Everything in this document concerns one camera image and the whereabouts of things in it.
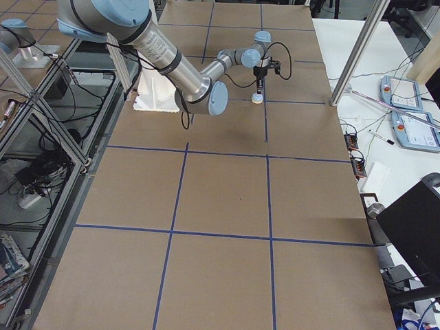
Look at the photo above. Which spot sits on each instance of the black marker pen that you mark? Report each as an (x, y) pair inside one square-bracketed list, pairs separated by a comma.
[(385, 139)]

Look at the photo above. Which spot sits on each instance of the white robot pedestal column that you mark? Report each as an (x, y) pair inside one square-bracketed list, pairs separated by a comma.
[(155, 93)]

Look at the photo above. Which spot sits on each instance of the white power strip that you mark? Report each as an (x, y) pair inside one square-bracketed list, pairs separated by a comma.
[(28, 200)]

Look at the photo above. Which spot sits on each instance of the lower blue teach pendant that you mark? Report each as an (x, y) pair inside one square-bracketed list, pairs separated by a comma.
[(413, 134)]

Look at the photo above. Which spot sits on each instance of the stack of books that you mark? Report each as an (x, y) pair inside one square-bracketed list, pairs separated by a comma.
[(14, 268)]

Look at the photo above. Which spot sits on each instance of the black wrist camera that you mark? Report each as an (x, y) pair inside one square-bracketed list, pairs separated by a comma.
[(276, 66)]

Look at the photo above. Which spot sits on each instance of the aluminium frame post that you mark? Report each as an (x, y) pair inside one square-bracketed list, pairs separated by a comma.
[(366, 33)]

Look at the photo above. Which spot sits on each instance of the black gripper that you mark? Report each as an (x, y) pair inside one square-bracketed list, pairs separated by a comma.
[(258, 73)]

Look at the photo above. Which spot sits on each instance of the black computer monitor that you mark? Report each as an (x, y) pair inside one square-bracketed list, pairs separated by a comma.
[(411, 224)]

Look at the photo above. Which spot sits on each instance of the upper blue teach pendant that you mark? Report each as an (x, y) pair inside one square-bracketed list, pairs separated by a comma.
[(401, 93)]

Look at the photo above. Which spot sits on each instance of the orange black connector box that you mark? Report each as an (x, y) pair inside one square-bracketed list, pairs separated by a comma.
[(351, 141)]

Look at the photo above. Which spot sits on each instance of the white paper sheet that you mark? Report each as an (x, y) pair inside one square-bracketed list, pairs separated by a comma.
[(376, 178)]

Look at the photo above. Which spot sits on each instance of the blue teach pendant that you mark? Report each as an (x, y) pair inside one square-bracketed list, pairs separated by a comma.
[(401, 93), (413, 134)]

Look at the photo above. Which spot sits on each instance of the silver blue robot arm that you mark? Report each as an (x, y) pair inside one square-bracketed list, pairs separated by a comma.
[(131, 23), (15, 34)]

